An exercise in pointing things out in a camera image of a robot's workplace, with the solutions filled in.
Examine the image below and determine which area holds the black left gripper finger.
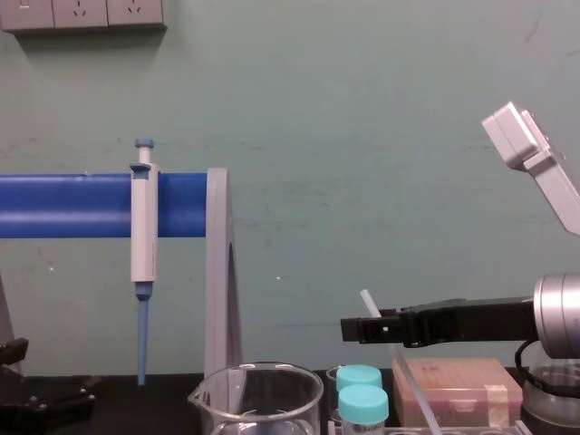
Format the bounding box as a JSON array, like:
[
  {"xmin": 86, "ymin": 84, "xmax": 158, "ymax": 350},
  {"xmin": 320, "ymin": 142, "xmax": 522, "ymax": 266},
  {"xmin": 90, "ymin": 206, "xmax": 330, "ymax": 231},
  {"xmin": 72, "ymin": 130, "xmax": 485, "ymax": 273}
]
[
  {"xmin": 17, "ymin": 373, "xmax": 102, "ymax": 421},
  {"xmin": 0, "ymin": 337, "xmax": 30, "ymax": 376}
]

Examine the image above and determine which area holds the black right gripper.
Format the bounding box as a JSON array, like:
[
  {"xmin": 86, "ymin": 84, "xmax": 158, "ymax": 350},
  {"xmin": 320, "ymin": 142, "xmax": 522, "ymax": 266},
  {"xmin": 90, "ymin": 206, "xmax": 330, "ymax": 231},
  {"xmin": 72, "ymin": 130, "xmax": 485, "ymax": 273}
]
[{"xmin": 340, "ymin": 297, "xmax": 537, "ymax": 349}]

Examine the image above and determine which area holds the clear stirring rod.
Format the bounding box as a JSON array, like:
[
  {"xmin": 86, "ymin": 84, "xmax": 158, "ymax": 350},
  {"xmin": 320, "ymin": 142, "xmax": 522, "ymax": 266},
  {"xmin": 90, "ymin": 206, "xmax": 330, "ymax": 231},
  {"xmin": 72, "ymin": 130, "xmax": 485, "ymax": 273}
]
[{"xmin": 360, "ymin": 289, "xmax": 443, "ymax": 435}]

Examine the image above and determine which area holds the vial with teal cap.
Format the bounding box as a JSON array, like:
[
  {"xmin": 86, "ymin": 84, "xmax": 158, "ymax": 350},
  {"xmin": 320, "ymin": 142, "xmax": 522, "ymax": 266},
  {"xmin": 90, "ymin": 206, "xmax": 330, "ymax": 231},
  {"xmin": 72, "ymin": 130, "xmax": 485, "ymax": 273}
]
[
  {"xmin": 337, "ymin": 384, "xmax": 391, "ymax": 435},
  {"xmin": 335, "ymin": 365, "xmax": 384, "ymax": 392}
]

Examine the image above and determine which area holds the brown pipette tip box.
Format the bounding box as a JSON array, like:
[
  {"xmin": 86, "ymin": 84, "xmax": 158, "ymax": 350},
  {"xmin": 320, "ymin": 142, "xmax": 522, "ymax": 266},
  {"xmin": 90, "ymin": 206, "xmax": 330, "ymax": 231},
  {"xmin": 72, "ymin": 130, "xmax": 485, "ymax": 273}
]
[{"xmin": 391, "ymin": 356, "xmax": 526, "ymax": 430}]

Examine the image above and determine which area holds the clear acrylic tube rack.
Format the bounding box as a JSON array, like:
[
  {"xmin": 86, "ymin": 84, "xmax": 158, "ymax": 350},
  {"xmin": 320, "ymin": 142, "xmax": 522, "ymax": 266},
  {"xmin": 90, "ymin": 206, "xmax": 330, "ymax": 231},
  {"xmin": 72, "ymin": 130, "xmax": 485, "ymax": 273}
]
[{"xmin": 324, "ymin": 418, "xmax": 532, "ymax": 435}]

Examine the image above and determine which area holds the clear glass beaker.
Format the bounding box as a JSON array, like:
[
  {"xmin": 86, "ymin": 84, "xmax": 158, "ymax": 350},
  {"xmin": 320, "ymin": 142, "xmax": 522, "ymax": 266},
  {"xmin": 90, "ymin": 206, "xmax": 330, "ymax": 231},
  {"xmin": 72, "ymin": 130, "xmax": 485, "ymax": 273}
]
[{"xmin": 187, "ymin": 361, "xmax": 325, "ymax": 435}]

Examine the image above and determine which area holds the blue pipette rack bar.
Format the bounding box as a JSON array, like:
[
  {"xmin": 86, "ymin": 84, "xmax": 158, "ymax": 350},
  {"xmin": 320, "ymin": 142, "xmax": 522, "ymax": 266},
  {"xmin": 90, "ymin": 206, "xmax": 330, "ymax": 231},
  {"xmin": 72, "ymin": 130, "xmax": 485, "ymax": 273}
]
[{"xmin": 0, "ymin": 171, "xmax": 211, "ymax": 241}]

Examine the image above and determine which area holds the grey rack upright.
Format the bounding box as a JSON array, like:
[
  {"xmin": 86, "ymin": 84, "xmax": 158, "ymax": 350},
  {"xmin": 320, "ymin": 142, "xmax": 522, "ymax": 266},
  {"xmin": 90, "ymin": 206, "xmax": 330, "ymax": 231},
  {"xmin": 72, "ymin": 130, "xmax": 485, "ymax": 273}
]
[{"xmin": 203, "ymin": 167, "xmax": 247, "ymax": 387}]

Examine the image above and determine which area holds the grey and blue pipette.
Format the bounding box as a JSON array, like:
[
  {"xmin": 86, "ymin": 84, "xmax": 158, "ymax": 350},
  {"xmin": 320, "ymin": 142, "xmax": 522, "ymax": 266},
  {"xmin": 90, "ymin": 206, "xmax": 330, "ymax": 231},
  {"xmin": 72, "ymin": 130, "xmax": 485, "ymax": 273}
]
[{"xmin": 129, "ymin": 138, "xmax": 160, "ymax": 387}]

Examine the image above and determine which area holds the clear glass dish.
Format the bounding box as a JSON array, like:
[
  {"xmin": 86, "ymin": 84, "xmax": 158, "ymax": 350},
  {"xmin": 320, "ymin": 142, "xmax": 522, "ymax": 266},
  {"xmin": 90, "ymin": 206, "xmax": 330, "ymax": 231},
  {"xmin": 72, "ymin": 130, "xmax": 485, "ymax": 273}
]
[{"xmin": 519, "ymin": 355, "xmax": 580, "ymax": 425}]

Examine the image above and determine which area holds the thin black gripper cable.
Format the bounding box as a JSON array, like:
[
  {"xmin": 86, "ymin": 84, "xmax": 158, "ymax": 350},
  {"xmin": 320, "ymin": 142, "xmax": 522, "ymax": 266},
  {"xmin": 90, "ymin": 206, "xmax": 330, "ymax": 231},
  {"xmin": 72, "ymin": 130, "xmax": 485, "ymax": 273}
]
[{"xmin": 513, "ymin": 338, "xmax": 547, "ymax": 393}]

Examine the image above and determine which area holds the grey wall switch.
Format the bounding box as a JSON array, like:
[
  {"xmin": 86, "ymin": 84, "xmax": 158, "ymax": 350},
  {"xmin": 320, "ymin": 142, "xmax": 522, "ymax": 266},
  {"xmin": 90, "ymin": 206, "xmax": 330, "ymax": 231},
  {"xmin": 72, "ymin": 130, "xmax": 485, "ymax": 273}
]
[{"xmin": 0, "ymin": 0, "xmax": 55, "ymax": 32}]

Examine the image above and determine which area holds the grey wall socket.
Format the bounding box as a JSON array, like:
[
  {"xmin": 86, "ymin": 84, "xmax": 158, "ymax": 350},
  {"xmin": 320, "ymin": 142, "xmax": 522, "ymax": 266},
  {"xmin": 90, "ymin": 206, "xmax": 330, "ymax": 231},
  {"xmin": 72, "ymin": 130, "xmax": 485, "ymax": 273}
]
[
  {"xmin": 105, "ymin": 0, "xmax": 168, "ymax": 33},
  {"xmin": 52, "ymin": 0, "xmax": 109, "ymax": 30}
]

